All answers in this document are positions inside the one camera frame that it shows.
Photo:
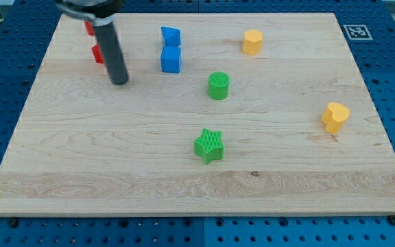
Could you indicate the black and silver rod mount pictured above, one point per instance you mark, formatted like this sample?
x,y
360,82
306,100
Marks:
x,y
98,12

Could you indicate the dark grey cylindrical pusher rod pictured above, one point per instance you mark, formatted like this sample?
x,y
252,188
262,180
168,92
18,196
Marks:
x,y
107,39

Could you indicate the red star block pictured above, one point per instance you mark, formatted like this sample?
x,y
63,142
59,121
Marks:
x,y
97,54

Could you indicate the red circle block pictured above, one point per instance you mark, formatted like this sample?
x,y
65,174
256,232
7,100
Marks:
x,y
89,28

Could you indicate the green star block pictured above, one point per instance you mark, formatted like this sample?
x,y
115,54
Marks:
x,y
209,146

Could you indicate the blue wedge block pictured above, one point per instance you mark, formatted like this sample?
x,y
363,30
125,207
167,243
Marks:
x,y
171,36

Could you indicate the blue cube block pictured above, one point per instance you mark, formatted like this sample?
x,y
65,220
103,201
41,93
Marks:
x,y
171,60

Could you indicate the green cylinder block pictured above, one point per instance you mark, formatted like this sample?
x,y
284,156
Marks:
x,y
218,85

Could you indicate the yellow hexagon block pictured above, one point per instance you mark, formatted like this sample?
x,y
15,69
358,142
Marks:
x,y
252,42

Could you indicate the light wooden board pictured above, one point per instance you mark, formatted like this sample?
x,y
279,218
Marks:
x,y
223,115

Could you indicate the yellow heart block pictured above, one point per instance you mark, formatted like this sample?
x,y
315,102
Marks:
x,y
334,116

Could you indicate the white fiducial marker tag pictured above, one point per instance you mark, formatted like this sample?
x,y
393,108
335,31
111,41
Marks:
x,y
357,32

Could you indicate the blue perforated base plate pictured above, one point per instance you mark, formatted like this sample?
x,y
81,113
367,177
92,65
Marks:
x,y
25,34

